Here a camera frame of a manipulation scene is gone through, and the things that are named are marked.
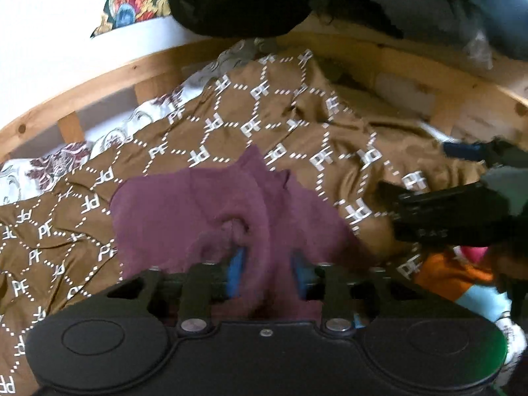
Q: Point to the wooden bed frame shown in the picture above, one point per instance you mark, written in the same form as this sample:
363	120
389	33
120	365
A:
103	76

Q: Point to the white floral bed sheet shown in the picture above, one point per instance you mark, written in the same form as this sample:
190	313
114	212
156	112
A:
136	126

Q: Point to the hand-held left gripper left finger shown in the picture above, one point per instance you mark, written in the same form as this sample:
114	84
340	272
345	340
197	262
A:
236	268

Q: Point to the maroon long-sleeve shirt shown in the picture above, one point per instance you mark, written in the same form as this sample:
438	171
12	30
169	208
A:
165	214

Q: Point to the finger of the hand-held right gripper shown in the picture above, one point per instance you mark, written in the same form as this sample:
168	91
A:
466	150
445	210

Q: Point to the orange blue pink blanket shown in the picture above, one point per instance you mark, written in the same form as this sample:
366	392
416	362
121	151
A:
449	272

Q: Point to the brown patterned blanket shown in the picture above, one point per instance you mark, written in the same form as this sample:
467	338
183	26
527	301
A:
288	140

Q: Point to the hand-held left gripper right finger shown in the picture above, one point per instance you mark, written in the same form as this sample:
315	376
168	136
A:
299	274

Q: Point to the floral wall poster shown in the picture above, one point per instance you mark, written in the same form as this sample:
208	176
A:
123	4

